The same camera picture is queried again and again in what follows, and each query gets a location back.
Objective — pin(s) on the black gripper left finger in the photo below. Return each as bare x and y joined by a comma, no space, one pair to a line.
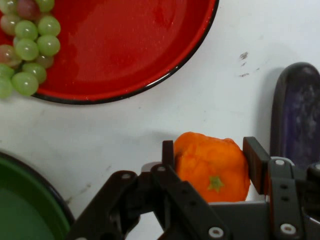
180,195

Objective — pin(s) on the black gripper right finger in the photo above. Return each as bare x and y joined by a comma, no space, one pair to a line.
282,195

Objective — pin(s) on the orange toy tangerine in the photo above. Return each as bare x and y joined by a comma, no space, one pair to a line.
212,165

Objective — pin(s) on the purple toy eggplant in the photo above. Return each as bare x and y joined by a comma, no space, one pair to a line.
297,112

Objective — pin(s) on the dark green plate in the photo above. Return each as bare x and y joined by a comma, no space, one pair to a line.
27,207

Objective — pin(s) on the red plate with black rim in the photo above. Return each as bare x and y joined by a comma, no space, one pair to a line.
120,50

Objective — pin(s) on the green toy grape bunch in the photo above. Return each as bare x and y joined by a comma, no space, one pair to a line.
27,47

